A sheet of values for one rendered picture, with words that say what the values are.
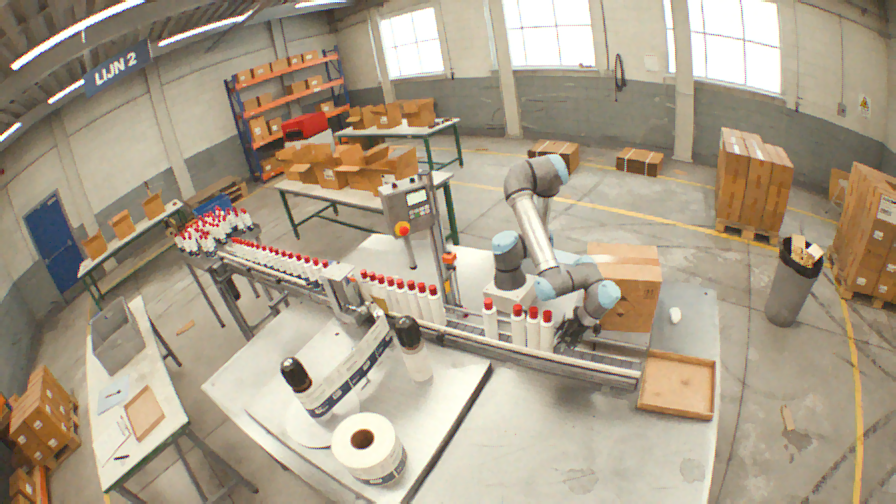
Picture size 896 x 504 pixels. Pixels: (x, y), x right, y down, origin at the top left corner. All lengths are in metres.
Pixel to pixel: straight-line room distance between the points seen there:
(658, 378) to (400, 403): 0.95
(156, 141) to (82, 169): 1.86
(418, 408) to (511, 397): 0.33
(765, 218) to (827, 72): 3.12
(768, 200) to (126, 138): 10.10
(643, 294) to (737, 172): 2.82
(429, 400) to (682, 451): 0.90
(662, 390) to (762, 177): 3.06
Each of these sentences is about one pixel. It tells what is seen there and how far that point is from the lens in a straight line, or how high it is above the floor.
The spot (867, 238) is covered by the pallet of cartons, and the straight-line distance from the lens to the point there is 3.95.
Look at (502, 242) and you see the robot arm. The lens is 1.56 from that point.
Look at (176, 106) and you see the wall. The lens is 8.61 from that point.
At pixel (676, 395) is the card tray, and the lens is 1.44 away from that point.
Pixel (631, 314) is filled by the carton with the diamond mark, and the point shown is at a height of 0.95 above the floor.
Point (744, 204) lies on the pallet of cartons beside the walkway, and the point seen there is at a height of 0.37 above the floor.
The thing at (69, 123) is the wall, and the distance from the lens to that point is 8.58.
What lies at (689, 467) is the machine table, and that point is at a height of 0.83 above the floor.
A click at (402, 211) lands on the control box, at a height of 1.39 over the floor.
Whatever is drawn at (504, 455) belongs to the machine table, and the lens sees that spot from 1.25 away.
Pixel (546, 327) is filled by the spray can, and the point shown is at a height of 1.04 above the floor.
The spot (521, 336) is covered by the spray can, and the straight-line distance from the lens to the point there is 1.39.
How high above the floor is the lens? 1.96
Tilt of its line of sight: 32 degrees down
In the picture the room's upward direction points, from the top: 11 degrees counter-clockwise
